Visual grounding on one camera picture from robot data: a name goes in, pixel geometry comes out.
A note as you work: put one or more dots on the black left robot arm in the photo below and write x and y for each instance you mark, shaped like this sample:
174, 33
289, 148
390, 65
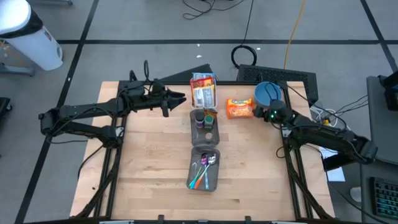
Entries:
90, 110

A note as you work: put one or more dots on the blue ramen noodle packet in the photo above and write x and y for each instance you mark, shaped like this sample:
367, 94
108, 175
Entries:
203, 75

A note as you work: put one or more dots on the clear glass spice jar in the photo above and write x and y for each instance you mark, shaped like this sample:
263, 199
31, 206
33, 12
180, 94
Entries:
209, 136

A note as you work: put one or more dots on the black device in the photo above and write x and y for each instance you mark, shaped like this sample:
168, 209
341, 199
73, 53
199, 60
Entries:
390, 93

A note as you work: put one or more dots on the white paper sheet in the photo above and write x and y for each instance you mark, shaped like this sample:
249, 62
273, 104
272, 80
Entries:
335, 175

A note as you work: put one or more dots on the black flat wedge panel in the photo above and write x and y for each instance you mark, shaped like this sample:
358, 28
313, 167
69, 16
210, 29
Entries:
180, 76

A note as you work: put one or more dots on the orange ramen noodle packet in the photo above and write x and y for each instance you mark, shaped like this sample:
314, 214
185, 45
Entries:
239, 108

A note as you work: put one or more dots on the black perforated case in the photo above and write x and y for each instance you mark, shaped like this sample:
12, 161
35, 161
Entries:
273, 73

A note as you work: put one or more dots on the dark grey side desk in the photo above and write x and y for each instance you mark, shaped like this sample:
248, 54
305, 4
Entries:
365, 211

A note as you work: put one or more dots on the green lid spice jar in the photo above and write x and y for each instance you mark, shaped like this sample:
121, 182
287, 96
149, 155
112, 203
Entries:
209, 120

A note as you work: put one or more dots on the backlit keyboard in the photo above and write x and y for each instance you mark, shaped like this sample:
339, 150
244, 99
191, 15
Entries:
385, 199

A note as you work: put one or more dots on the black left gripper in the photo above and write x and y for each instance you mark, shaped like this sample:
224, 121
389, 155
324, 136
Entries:
157, 98

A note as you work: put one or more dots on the orange brown seasoning packet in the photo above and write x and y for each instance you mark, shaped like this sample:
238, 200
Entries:
211, 112

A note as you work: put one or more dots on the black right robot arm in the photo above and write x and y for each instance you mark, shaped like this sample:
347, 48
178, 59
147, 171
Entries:
323, 133

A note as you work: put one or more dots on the red ramen noodle packet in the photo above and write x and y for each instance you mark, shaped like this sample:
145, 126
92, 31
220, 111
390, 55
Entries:
202, 82

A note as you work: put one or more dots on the black caster base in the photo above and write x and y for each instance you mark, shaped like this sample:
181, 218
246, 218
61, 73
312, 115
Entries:
4, 104

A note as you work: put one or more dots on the white plastic bin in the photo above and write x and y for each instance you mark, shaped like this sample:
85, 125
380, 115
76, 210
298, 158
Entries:
191, 104

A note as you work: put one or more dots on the white trash can black bag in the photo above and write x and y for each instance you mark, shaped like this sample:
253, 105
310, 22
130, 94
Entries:
37, 46

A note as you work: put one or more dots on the wooden desk grey legs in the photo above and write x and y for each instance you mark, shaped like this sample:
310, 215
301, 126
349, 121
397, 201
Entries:
15, 70

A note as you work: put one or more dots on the grey translucent plastic bin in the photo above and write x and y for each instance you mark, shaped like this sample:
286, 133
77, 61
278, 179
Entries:
214, 180
214, 141

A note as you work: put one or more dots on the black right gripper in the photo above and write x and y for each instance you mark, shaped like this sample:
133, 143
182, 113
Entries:
260, 111

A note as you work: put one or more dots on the grey rounded panel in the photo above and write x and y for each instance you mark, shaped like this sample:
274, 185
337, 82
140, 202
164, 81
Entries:
382, 130

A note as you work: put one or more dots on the blue bowl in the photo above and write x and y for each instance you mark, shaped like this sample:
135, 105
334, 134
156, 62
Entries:
264, 93

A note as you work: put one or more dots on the black aluminium table frame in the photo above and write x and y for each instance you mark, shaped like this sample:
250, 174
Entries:
180, 83

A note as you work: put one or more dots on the computer mouse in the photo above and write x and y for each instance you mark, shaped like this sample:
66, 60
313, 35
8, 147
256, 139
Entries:
356, 194

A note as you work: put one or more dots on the silver foil snack packet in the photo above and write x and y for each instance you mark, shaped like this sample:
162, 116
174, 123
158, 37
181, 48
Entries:
203, 96

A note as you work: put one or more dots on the purple label spice jar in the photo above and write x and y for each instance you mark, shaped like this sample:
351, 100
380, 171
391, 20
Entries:
199, 119

